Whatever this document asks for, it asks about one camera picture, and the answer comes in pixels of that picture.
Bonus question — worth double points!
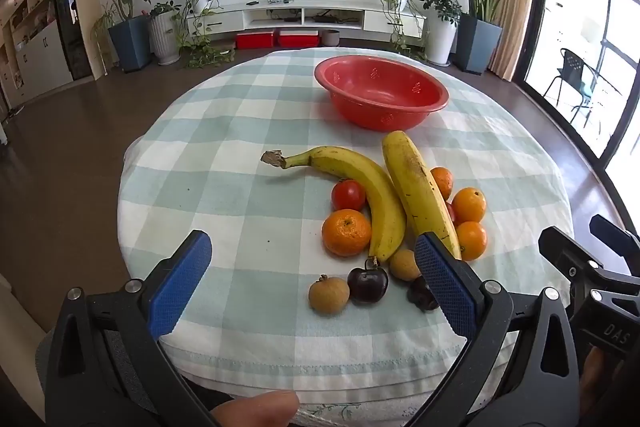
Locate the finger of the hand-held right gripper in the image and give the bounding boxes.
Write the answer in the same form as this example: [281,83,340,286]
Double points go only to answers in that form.
[539,226,607,282]
[590,214,640,255]

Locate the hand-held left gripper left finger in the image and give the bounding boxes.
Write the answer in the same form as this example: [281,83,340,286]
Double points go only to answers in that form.
[44,229,221,427]

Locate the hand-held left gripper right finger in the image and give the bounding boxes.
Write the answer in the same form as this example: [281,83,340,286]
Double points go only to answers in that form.
[402,232,581,427]

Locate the brown longan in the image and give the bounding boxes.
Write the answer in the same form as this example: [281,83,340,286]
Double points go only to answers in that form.
[308,274,351,314]
[389,248,422,282]

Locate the orange mandarin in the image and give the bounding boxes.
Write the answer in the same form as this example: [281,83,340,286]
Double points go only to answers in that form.
[456,221,488,262]
[451,187,487,224]
[430,167,455,202]
[321,209,373,258]

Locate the dark red cherry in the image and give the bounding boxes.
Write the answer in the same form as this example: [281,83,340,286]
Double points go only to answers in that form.
[347,257,390,303]

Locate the large spotted banana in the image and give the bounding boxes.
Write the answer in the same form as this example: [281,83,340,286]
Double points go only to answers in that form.
[382,130,462,261]

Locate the curved banana with dry stem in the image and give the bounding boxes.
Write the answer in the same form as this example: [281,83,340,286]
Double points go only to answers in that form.
[261,146,407,264]

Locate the red plastic bowl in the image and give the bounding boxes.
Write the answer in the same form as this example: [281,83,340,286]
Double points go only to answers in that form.
[314,55,450,131]

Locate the person's right hand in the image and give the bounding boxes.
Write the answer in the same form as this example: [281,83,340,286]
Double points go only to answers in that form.
[579,348,619,419]

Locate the person's left hand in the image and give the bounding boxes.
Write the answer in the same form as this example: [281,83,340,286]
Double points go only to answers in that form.
[209,389,301,427]

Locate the floral white undercloth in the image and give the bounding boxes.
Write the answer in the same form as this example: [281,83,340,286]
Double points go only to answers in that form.
[295,399,416,427]

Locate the black outdoor chair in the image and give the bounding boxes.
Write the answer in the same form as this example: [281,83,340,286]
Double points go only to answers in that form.
[542,48,626,132]

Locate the black sliding glass door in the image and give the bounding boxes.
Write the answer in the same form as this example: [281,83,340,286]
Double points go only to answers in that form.
[520,0,640,228]

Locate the plant in smooth white pot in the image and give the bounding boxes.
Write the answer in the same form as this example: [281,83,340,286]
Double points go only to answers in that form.
[417,0,463,66]

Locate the plant in white ribbed pot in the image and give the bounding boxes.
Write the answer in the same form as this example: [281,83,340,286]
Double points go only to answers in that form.
[148,1,183,66]

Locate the red storage box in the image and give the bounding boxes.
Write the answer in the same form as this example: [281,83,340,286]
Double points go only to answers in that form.
[277,29,320,48]
[235,29,277,50]

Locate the dark glass cabinet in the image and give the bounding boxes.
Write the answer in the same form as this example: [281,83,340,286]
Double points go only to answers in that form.
[51,0,96,82]

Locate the thin grassy plant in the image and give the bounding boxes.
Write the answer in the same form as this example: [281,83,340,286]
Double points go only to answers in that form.
[91,2,118,78]

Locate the white television cabinet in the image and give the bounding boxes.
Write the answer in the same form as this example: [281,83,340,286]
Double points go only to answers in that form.
[192,0,428,40]

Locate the white wall cabinets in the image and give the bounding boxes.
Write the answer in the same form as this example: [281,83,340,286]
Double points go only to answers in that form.
[0,0,76,110]

